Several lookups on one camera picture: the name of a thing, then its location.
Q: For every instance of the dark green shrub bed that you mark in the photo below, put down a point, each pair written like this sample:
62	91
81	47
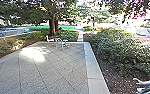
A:
124	50

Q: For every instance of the low brownish hedge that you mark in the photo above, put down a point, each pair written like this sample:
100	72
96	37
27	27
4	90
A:
14	43

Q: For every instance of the small green shrub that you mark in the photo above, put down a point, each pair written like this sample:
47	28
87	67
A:
68	35

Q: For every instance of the large tree trunk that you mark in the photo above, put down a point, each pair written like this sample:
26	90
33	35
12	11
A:
52	25

